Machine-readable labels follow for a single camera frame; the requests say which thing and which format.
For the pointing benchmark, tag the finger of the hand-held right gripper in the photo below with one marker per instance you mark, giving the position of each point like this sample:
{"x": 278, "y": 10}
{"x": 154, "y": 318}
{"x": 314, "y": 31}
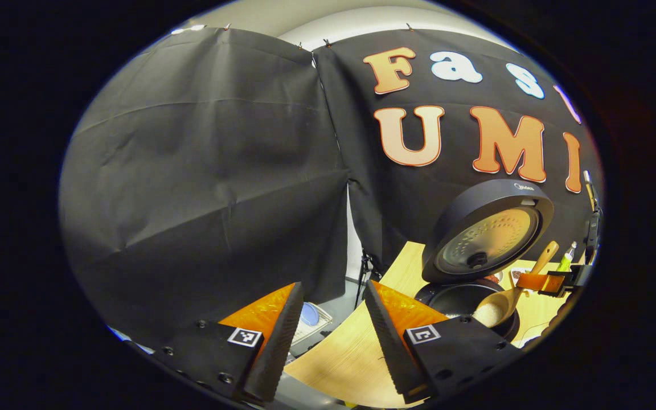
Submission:
{"x": 538, "y": 282}

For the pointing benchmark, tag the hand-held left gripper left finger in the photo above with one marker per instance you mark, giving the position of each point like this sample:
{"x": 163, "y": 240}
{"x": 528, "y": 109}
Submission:
{"x": 279, "y": 341}

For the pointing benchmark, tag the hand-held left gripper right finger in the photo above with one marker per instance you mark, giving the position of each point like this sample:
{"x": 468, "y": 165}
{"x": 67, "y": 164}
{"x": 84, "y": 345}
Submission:
{"x": 388, "y": 341}

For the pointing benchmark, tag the wooden spoon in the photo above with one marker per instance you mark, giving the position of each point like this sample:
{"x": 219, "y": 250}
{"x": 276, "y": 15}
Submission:
{"x": 510, "y": 299}

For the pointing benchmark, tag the white rice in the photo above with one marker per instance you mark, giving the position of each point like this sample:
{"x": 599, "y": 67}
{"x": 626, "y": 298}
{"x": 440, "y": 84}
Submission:
{"x": 490, "y": 312}

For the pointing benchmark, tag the black silver rice cooker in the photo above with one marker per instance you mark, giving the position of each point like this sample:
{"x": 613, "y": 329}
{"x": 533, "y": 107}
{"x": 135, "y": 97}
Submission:
{"x": 476, "y": 228}

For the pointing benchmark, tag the green label bottle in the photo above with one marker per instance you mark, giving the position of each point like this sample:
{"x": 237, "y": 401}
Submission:
{"x": 567, "y": 259}

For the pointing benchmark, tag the blue round disc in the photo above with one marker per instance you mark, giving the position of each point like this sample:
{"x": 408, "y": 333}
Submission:
{"x": 308, "y": 314}

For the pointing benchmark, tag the black stand legs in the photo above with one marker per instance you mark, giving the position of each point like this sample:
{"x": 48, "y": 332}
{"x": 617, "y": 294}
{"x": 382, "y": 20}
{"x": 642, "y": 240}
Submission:
{"x": 364, "y": 270}

